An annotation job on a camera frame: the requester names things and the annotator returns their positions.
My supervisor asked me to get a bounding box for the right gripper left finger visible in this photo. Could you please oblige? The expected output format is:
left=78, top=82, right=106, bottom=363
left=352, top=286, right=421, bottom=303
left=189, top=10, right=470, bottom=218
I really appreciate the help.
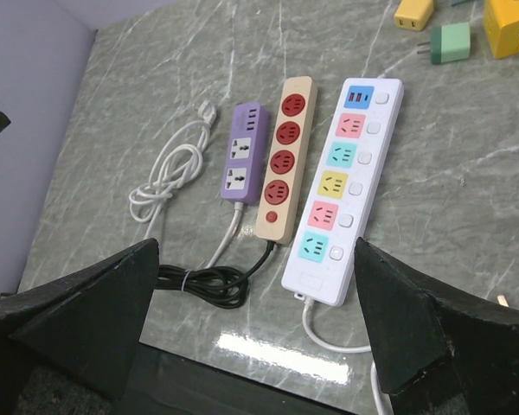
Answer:
left=0, top=239, right=159, bottom=414

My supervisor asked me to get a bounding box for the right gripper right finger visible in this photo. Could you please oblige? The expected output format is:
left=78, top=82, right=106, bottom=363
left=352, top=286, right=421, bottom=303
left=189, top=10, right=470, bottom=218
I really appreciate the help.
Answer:
left=354, top=239, right=519, bottom=414

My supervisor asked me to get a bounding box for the white multicolour power strip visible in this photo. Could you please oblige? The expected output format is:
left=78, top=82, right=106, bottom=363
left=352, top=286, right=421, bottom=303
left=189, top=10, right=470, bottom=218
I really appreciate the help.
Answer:
left=281, top=78, right=404, bottom=306

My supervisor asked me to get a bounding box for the beige red-socket power strip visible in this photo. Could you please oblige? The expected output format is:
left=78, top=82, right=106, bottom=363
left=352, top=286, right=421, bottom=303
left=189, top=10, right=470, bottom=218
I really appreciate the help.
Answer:
left=255, top=76, right=317, bottom=245

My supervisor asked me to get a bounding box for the purple white socket adapter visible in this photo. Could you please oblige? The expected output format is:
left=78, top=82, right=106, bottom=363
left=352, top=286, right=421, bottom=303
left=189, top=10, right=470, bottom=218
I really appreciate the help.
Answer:
left=221, top=101, right=270, bottom=205

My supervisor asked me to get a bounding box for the green USB charger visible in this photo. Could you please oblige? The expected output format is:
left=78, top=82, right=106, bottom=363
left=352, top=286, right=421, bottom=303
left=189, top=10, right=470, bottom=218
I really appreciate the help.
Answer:
left=416, top=22, right=471, bottom=65

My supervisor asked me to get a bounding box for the yellow cube adapter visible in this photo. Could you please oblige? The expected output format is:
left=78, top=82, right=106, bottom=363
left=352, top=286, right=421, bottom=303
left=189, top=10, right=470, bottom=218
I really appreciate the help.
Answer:
left=483, top=0, right=519, bottom=59

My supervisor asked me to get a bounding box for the yellow USB charger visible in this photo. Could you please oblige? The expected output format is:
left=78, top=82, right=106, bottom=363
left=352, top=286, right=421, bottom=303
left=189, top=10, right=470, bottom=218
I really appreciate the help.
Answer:
left=394, top=0, right=434, bottom=31

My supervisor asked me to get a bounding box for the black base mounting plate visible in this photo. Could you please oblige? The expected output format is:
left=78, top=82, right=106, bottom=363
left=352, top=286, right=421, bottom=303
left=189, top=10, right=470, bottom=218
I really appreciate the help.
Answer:
left=8, top=336, right=381, bottom=415

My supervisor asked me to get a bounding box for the white strip power cord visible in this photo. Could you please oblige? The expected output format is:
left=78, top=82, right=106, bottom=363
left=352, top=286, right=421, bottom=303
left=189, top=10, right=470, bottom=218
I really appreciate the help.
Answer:
left=301, top=297, right=394, bottom=415

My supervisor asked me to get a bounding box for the black power cable with plug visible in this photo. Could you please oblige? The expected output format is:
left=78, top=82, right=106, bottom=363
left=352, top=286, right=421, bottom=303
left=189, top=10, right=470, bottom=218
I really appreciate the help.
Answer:
left=153, top=239, right=278, bottom=310

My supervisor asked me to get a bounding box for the white coiled cable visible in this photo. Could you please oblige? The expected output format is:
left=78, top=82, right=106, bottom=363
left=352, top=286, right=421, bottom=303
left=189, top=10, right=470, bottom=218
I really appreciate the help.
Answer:
left=128, top=99, right=246, bottom=269

